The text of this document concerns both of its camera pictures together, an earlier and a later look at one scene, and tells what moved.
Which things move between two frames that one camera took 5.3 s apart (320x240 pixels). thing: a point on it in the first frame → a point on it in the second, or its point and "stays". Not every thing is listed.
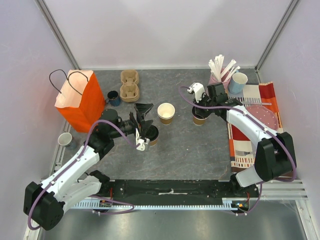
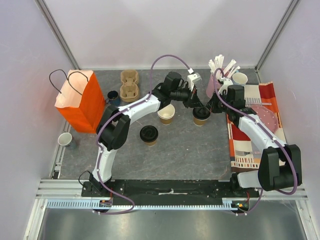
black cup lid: x=152 y=133 stays
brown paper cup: x=198 y=122 → x=201 y=114
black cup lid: x=201 y=113 stays
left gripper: x=141 y=110 → x=192 y=101
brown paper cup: x=153 y=143 stays
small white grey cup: x=65 y=139 stays
